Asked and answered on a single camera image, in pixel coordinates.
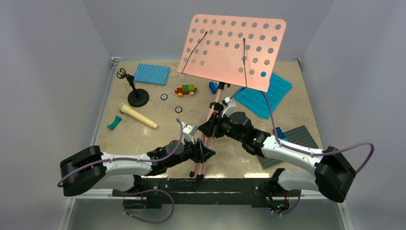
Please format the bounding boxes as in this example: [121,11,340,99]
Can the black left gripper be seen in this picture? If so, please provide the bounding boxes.
[166,134,214,168]

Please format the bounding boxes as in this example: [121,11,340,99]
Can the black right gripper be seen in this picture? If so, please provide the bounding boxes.
[199,110,245,143]

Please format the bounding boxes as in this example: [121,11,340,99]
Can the blue sheet music page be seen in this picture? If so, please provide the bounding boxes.
[234,73,293,120]

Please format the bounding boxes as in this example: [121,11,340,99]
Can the pink music stand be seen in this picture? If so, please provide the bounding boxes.
[176,14,287,180]

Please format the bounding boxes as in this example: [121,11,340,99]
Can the beige toy microphone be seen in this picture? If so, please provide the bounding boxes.
[118,103,158,129]

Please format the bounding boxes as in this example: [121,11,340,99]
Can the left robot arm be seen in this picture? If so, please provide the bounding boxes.
[57,139,215,197]

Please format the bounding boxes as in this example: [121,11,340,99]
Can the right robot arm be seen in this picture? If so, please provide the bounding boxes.
[198,112,357,203]

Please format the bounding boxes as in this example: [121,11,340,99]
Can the round marker sticker right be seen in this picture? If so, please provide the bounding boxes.
[175,106,183,113]

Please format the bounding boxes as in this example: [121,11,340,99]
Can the blue and white brick stack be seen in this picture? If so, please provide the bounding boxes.
[209,81,218,94]

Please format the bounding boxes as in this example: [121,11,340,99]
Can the colourful toy brick car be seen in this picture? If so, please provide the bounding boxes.
[174,84,197,98]

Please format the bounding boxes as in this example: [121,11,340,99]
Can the blue bricks on grey plate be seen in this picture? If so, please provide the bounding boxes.
[273,127,288,143]

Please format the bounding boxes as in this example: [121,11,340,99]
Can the light blue brick baseplate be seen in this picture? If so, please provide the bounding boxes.
[134,63,170,86]

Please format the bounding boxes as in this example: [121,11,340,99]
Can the grey brick baseplate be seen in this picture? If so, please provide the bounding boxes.
[258,125,319,170]

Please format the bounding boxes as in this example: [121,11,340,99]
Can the teal curved block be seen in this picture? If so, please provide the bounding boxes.
[107,115,122,131]

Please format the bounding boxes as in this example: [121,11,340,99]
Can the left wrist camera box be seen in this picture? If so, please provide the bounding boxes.
[182,122,197,144]

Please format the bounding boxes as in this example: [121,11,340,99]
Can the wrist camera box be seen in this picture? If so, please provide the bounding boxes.
[182,122,197,144]
[221,97,237,117]

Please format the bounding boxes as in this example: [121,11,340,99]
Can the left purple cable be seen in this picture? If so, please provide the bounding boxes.
[57,118,184,188]

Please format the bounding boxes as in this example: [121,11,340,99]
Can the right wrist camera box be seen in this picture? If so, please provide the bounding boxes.
[221,97,237,117]

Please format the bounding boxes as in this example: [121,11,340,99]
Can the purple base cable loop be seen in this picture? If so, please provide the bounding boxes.
[123,189,175,224]

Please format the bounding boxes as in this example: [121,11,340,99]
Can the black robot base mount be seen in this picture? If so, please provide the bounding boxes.
[112,178,299,213]

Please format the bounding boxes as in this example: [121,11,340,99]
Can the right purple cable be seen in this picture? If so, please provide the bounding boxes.
[230,87,375,174]

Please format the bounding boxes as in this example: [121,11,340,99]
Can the aluminium frame rail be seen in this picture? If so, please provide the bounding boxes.
[57,57,122,230]

